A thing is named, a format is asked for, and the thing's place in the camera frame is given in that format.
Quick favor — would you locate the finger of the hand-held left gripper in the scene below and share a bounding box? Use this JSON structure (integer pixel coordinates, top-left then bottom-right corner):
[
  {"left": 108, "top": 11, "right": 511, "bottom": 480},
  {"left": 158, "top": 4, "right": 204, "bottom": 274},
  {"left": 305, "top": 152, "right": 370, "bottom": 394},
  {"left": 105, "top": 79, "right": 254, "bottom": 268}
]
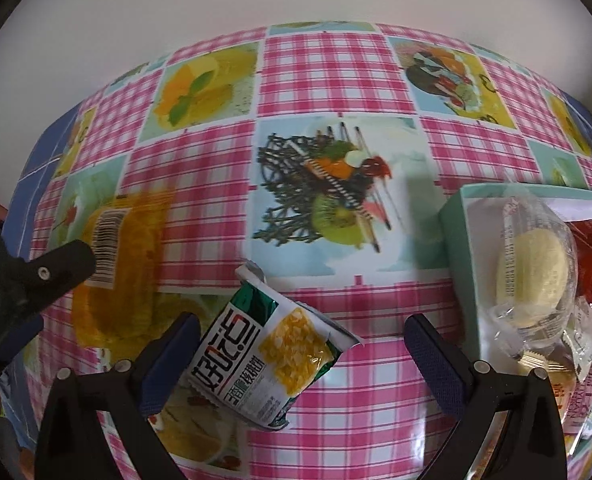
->
[{"left": 0, "top": 240, "right": 97, "bottom": 388}]

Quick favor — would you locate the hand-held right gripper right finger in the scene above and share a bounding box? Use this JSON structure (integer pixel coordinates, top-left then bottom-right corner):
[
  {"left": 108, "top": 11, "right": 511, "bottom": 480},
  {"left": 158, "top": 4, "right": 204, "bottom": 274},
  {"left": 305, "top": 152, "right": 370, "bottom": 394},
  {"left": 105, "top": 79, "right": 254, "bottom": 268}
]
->
[{"left": 405, "top": 314, "right": 568, "bottom": 480}]

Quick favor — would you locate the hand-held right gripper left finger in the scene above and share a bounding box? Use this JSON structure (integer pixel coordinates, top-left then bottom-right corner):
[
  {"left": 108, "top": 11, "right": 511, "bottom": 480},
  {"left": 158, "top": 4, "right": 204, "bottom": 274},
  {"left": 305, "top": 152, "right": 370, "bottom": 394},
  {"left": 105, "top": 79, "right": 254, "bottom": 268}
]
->
[{"left": 34, "top": 311, "right": 203, "bottom": 480}]

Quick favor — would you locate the orange snack packet with barcode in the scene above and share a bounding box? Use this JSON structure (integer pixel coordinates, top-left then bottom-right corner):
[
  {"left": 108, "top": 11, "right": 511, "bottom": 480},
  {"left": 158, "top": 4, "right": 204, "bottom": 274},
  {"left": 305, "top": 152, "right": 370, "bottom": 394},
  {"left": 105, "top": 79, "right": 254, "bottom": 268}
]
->
[{"left": 72, "top": 187, "right": 177, "bottom": 351}]

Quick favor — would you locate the green corn snack packet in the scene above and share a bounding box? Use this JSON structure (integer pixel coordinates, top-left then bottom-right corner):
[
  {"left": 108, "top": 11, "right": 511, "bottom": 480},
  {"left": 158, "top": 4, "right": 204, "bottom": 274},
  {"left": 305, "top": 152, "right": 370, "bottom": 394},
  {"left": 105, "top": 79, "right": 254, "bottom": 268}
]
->
[{"left": 188, "top": 259, "right": 365, "bottom": 433}]

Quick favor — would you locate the teal cardboard box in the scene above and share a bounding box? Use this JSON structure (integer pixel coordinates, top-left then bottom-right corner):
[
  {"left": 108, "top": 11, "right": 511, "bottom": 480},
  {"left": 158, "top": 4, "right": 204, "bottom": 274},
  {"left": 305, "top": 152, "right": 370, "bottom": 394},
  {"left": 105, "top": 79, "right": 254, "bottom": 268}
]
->
[{"left": 438, "top": 182, "right": 592, "bottom": 461}]

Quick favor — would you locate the pale yellow bun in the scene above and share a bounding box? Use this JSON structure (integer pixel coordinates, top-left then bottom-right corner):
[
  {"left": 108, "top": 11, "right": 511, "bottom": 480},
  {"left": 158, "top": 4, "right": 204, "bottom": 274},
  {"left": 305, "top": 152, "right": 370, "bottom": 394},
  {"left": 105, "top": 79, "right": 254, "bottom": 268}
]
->
[{"left": 493, "top": 196, "right": 580, "bottom": 358}]

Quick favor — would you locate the clear white snack packet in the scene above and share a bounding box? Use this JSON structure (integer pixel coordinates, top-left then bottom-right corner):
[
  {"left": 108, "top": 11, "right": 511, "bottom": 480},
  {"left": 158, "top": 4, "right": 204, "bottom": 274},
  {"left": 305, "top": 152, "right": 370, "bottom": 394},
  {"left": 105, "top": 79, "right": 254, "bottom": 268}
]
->
[{"left": 516, "top": 297, "right": 592, "bottom": 386}]

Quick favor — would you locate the checkered fruit print tablecloth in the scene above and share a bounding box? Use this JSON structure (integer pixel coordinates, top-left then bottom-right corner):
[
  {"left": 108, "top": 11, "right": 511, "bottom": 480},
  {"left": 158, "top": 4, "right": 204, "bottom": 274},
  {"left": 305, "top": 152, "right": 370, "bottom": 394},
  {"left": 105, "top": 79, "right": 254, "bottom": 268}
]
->
[{"left": 0, "top": 21, "right": 592, "bottom": 480}]

